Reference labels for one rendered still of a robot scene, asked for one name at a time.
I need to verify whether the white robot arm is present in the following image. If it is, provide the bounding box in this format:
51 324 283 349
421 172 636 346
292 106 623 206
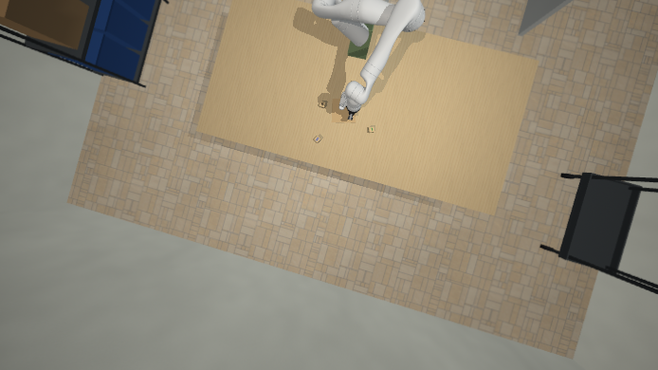
312 0 426 112

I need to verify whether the tan square mat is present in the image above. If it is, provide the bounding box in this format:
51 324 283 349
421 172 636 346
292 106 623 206
332 99 356 122

